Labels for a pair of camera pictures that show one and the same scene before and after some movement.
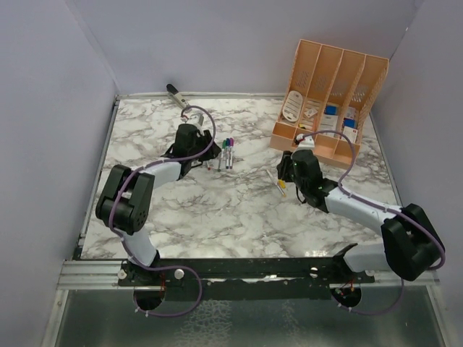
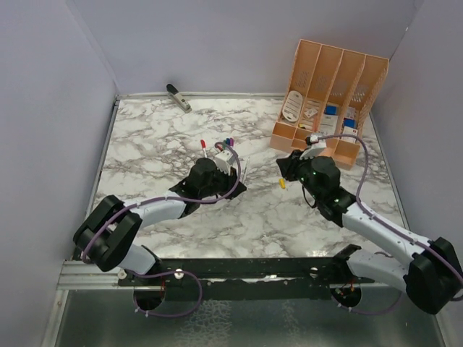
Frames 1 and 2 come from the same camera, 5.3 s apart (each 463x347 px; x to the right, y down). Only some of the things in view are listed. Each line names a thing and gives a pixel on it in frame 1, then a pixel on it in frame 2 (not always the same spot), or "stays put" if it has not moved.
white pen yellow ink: [274, 181] -> [245, 170]
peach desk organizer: [330, 94] stays put
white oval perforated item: [292, 106] stays put
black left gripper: [213, 152] -> [230, 179]
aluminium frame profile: [90, 275] stays put
